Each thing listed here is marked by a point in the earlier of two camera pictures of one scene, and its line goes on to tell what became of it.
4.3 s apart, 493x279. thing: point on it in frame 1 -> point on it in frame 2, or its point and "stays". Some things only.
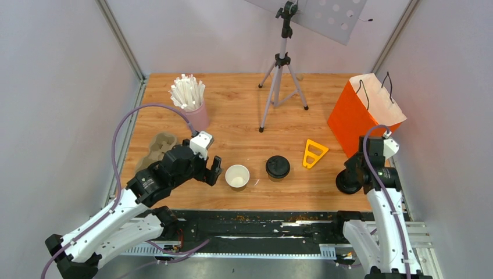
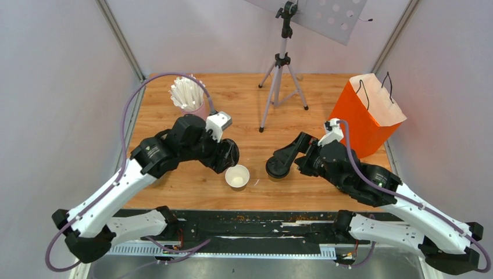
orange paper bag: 364,103 stays
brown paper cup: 275,179 stays
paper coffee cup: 277,166 stays
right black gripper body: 352,163 -> 310,164
